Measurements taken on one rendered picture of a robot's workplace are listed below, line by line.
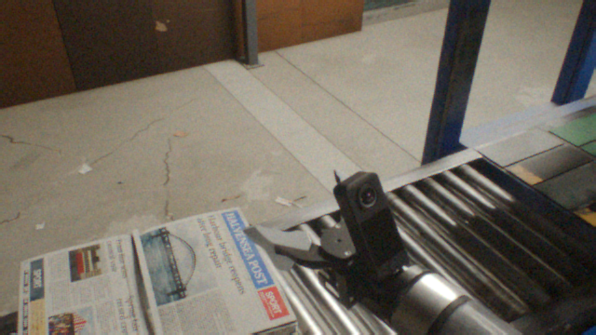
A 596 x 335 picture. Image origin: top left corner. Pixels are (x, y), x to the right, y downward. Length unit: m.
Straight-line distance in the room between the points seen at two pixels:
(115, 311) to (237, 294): 0.18
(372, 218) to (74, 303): 0.49
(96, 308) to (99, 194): 2.00
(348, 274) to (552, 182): 1.04
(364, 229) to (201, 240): 0.43
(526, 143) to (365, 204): 1.20
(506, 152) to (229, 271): 1.02
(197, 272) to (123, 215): 1.81
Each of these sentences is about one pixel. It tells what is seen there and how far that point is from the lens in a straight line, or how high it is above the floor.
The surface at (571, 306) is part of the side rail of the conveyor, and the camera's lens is 1.24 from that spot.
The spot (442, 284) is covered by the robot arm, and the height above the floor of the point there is 1.25.
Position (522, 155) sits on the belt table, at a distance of 1.64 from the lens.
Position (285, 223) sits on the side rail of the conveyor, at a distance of 1.28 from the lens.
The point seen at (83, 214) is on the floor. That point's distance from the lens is 2.73.
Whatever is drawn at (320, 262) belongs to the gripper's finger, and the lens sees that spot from 0.58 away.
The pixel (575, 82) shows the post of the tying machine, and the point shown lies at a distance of 2.13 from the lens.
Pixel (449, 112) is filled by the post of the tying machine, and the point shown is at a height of 0.85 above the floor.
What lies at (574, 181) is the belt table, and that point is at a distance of 1.59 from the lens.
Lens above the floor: 1.65
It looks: 36 degrees down
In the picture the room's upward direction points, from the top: straight up
